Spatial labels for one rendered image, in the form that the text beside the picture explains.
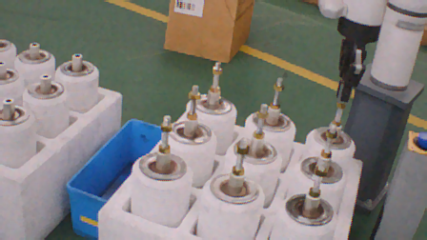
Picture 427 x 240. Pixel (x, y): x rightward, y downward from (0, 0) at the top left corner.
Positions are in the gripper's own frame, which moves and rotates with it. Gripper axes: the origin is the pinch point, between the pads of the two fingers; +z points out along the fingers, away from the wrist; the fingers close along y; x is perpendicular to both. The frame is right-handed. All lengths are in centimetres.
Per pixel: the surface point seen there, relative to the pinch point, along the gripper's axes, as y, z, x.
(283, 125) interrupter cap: 1.8, 9.7, 9.4
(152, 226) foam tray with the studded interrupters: -23.4, 17.1, 29.0
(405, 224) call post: -11.9, 18.9, -15.7
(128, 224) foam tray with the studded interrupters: -23.8, 17.2, 32.8
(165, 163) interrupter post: -18.0, 8.5, 28.3
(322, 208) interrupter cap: -22.1, 9.8, 3.7
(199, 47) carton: 88, 31, 32
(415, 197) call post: -11.9, 12.7, -15.4
